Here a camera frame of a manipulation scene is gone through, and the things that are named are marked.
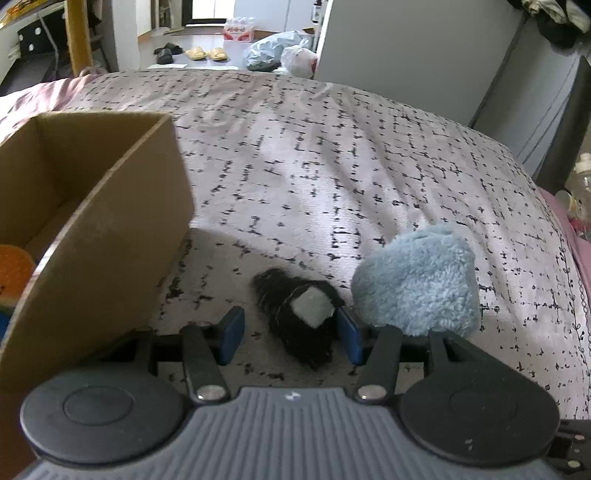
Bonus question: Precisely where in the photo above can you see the mauve satin bed sheet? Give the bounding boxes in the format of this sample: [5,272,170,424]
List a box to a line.
[0,74,99,143]

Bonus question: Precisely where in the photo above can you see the bedside plastic bottle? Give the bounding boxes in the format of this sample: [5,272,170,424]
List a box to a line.
[571,152,591,221]

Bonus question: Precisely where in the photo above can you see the brown cardboard box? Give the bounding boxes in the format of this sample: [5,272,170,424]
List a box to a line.
[1,111,194,479]

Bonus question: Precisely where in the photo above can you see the white black patterned blanket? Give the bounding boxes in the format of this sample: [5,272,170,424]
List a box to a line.
[69,70,590,418]

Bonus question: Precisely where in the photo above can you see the pack of water bottles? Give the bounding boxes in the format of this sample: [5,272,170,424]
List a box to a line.
[222,17,256,43]

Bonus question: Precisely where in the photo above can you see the black fuzzy item white tag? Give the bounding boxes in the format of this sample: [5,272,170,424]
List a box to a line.
[252,268,345,370]

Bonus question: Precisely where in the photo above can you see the white red plastic bag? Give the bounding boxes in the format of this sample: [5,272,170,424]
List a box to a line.
[280,40,318,79]

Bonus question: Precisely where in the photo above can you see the black slippers pair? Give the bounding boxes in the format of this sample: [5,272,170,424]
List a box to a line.
[153,42,184,65]

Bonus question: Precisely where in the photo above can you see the hanging black white clothes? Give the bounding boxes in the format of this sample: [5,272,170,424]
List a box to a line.
[508,0,591,50]

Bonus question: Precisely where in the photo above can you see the grey blue garbage bag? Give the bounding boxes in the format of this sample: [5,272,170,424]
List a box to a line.
[243,30,311,72]

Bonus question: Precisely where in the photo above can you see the round yellow edged table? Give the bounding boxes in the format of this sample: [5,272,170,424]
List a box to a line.
[1,1,100,80]

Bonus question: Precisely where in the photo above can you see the left yellow slipper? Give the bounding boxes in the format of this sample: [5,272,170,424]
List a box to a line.
[184,46,207,61]

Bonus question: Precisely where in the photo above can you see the light blue fluffy plush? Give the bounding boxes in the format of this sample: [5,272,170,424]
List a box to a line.
[351,225,481,337]

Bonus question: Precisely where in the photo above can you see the blue printed packet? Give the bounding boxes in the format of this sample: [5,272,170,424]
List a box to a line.
[0,311,10,341]

